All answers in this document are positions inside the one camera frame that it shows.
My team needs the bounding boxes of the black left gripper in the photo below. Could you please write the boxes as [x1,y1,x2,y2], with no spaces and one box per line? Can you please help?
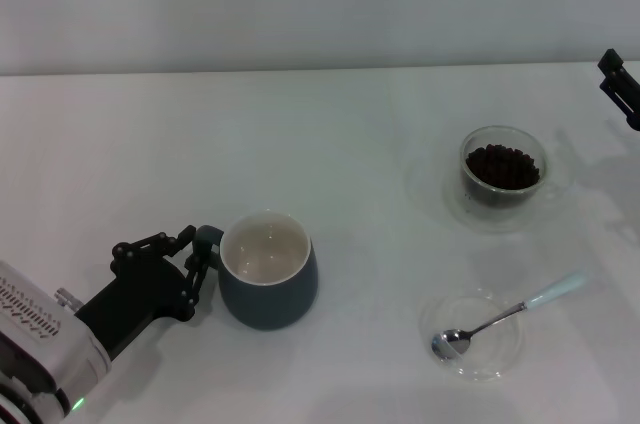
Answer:
[74,224,211,363]

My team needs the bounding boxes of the dark blue ceramic mug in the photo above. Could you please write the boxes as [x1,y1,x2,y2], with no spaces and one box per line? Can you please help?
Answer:
[192,211,319,331]

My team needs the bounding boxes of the blue-handled metal spoon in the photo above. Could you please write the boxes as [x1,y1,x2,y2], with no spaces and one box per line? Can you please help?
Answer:
[431,271,589,362]

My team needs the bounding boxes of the small clear glass dish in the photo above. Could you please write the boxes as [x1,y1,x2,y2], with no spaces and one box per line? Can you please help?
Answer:
[418,288,528,384]

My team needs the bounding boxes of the clear glass cup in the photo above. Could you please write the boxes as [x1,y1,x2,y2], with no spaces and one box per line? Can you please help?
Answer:
[459,125,574,219]

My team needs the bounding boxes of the coffee beans in glass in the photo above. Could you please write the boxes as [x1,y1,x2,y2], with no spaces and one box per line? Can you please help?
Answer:
[463,143,543,210]

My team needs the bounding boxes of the clear glass saucer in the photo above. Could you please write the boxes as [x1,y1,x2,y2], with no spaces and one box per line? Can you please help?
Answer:
[442,163,576,235]

